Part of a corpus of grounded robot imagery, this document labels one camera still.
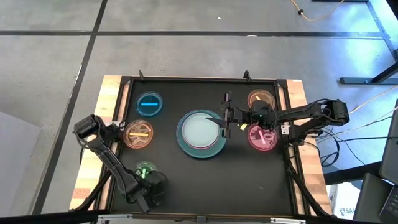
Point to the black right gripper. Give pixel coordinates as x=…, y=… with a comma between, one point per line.
x=239, y=116

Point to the dark monitor screen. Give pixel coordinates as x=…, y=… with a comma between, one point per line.
x=390, y=149

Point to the large teal plastic plate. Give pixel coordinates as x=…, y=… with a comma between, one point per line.
x=186, y=146

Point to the black table mat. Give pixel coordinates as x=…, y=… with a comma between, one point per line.
x=202, y=186

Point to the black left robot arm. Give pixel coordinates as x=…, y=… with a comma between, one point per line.
x=104, y=154

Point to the dark grey laptop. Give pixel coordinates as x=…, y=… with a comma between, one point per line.
x=370, y=199

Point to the small clear amber plate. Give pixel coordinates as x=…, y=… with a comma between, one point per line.
x=264, y=95

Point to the black camera mount beam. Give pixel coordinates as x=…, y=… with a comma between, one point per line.
x=46, y=216

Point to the small clear green plate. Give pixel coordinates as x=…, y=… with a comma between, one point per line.
x=141, y=168

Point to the small clear blue plate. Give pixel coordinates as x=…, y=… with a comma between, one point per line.
x=148, y=104

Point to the black frame clamp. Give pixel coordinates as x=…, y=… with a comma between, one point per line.
x=247, y=76
x=141, y=75

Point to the silver metal bracket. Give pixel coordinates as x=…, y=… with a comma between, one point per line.
x=287, y=221
x=115, y=217

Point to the pale white plastic plate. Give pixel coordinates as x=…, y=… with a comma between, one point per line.
x=199, y=130

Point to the small clear orange plate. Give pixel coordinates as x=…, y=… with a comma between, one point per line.
x=138, y=134

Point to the black diagonal frame strut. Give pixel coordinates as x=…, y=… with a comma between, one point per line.
x=306, y=193
x=93, y=194

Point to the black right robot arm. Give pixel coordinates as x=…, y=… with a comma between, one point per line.
x=308, y=110

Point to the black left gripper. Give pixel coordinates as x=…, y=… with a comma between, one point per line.
x=157, y=189

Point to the black metal desk frame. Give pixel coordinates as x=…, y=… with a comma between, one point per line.
x=357, y=80

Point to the black metal table frame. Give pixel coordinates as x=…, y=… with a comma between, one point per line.
x=186, y=80

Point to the white cardboard box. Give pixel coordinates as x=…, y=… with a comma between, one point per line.
x=342, y=202

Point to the small clear pink plate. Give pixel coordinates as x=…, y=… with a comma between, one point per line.
x=262, y=138

